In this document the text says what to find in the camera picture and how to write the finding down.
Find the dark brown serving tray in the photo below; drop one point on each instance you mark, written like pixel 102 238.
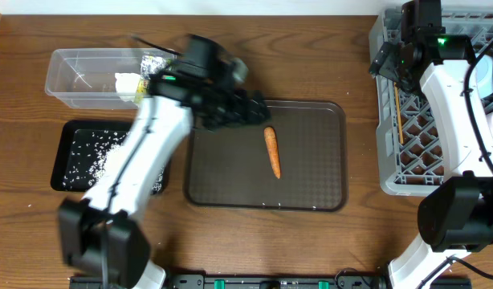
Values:
pixel 231 167

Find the light blue bowl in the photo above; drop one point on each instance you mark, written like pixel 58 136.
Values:
pixel 484 76

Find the pile of rice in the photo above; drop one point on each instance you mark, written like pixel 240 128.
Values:
pixel 90 154

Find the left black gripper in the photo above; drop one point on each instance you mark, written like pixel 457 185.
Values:
pixel 240 114

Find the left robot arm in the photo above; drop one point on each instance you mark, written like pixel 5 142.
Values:
pixel 100 233

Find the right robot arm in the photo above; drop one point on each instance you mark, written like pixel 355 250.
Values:
pixel 456 219

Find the white tissue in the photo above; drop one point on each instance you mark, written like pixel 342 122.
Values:
pixel 126 85

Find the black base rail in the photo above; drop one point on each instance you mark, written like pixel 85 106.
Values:
pixel 214 282

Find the orange carrot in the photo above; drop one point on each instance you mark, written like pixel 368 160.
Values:
pixel 273 151

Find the yellow silver snack wrapper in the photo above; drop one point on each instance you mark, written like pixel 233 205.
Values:
pixel 150 65

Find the wooden chopstick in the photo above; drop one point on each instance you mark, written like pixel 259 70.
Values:
pixel 398 111

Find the black rectangular tray bin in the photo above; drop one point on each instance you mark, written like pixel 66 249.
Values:
pixel 67 136

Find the clear plastic bin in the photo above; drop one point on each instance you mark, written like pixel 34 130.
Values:
pixel 85 78

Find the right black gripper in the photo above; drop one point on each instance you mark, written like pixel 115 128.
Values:
pixel 387 61

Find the grey dishwasher rack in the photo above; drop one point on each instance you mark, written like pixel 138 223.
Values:
pixel 416 168

